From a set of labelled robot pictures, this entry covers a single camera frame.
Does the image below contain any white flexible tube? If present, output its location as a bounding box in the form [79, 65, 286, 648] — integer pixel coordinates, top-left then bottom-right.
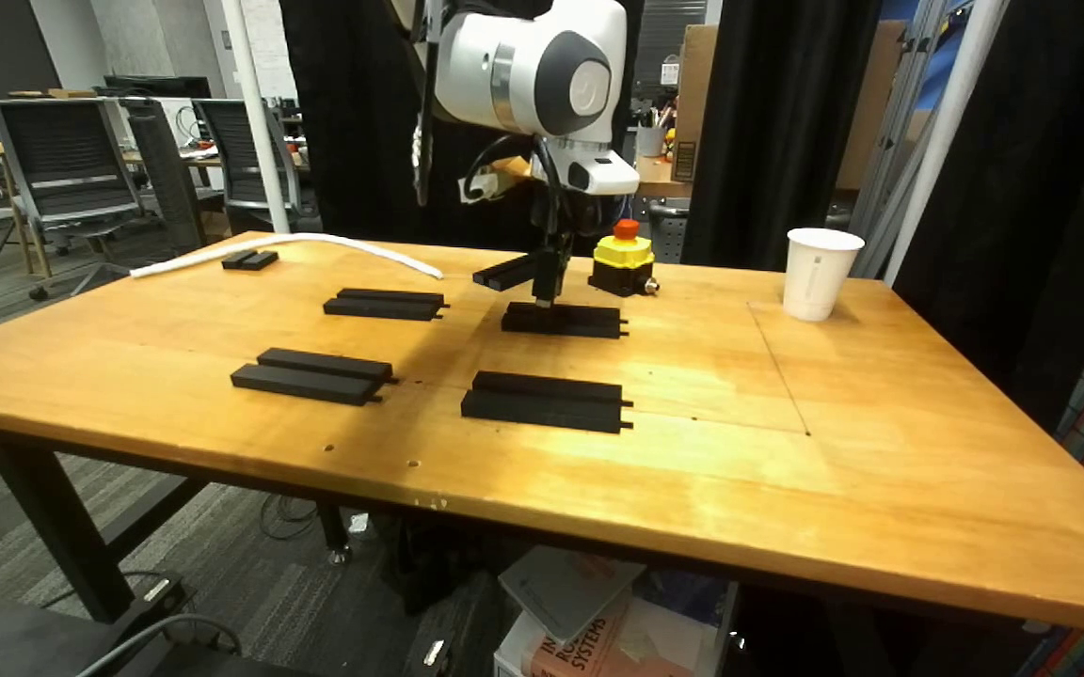
[123, 229, 448, 284]

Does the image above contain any white pole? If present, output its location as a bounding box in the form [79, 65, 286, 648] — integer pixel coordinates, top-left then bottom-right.
[878, 0, 1014, 289]
[215, 0, 299, 237]

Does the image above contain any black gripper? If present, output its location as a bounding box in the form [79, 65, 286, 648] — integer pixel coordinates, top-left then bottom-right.
[527, 183, 578, 304]

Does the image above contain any white box with red print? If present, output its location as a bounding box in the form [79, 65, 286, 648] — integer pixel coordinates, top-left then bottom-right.
[488, 579, 743, 677]

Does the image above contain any black table brace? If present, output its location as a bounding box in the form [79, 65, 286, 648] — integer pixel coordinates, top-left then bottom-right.
[102, 475, 215, 565]

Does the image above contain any short black grooved block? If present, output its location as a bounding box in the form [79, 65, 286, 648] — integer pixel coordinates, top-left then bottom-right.
[217, 244, 282, 276]

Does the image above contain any black table leg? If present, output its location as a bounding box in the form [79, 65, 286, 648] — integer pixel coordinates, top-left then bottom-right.
[0, 424, 138, 627]

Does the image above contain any grey folder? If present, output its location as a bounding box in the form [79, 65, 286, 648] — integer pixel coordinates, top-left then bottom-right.
[494, 540, 646, 648]

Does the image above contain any yellow red emergency stop button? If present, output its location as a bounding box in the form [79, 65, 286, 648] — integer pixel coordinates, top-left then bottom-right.
[589, 215, 663, 299]

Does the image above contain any white paper cup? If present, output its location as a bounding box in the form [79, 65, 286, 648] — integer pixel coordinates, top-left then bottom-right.
[779, 225, 870, 327]

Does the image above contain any brown cardboard box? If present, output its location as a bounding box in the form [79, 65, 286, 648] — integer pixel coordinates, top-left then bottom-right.
[671, 17, 724, 180]

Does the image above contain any grey office desk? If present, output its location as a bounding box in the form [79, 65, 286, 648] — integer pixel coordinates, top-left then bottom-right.
[0, 91, 151, 257]

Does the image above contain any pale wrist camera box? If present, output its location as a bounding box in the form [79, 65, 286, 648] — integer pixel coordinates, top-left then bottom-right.
[457, 146, 537, 207]

